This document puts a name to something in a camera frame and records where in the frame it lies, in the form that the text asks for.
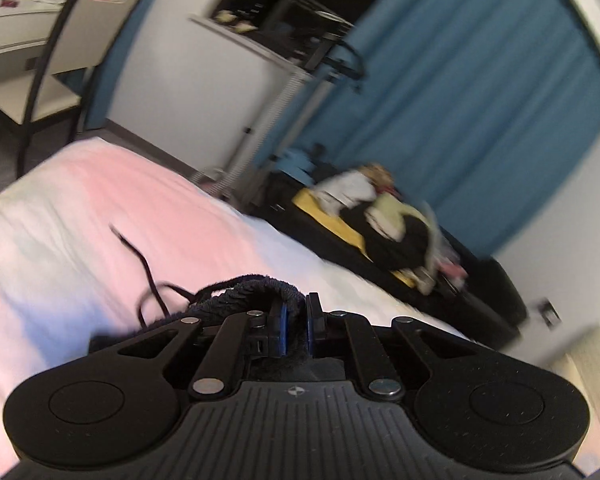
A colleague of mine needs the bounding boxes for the dark frame cream chair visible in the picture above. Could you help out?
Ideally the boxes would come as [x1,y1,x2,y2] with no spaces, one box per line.
[0,0,146,179]

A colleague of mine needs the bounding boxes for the dark wall outlet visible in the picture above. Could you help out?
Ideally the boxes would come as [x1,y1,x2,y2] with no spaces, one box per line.
[536,298,563,329]

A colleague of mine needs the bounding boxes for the black clothes rack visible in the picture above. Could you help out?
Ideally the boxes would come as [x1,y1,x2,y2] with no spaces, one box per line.
[240,0,368,93]

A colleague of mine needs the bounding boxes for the black fleece garment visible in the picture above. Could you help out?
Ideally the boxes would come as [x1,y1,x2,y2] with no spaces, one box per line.
[339,199,433,273]

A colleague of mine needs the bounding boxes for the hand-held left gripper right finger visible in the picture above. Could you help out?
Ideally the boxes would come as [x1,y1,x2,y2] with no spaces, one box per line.
[305,292,483,402]

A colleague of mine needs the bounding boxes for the pink and white bed blanket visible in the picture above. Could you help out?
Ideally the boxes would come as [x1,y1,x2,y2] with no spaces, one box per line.
[0,135,473,480]

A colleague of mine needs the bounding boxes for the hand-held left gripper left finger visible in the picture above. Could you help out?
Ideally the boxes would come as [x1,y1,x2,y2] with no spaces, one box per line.
[89,300,289,402]

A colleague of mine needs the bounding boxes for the beige strap garment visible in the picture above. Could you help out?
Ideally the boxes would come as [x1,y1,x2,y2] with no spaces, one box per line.
[414,204,448,295]

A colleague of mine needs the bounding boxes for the wide blue curtain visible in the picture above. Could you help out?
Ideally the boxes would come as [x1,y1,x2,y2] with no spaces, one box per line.
[262,0,600,261]

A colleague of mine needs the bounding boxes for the teal bag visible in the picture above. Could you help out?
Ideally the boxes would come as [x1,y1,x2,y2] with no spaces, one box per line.
[279,144,333,182]

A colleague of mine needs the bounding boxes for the yellow cloth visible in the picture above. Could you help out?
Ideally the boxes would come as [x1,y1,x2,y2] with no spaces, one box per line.
[291,187,422,290]

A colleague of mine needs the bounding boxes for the black drawstring pants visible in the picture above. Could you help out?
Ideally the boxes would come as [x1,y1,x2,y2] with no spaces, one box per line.
[87,224,352,385]

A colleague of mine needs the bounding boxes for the brown plush item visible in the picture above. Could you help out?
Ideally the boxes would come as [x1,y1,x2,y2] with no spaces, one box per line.
[359,162,397,192]

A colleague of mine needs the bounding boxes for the narrow blue curtain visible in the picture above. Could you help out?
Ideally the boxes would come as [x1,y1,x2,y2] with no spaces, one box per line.
[82,0,182,133]

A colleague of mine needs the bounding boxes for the black sofa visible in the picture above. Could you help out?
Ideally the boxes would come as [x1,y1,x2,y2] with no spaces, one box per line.
[260,157,529,352]

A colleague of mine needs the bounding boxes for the pink small garment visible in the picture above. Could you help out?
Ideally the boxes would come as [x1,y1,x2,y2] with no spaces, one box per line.
[430,259,469,282]

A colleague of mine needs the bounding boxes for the pale green garment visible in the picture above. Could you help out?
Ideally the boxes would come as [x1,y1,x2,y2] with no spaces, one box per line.
[364,192,431,242]

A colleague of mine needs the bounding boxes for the white desk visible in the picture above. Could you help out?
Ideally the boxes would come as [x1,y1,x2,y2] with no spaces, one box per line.
[0,0,67,63]

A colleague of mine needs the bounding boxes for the white garment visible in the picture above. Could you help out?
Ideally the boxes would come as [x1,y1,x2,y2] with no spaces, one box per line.
[311,169,377,217]

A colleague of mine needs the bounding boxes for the white window sill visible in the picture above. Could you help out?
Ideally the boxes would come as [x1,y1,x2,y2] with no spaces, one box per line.
[189,12,313,81]

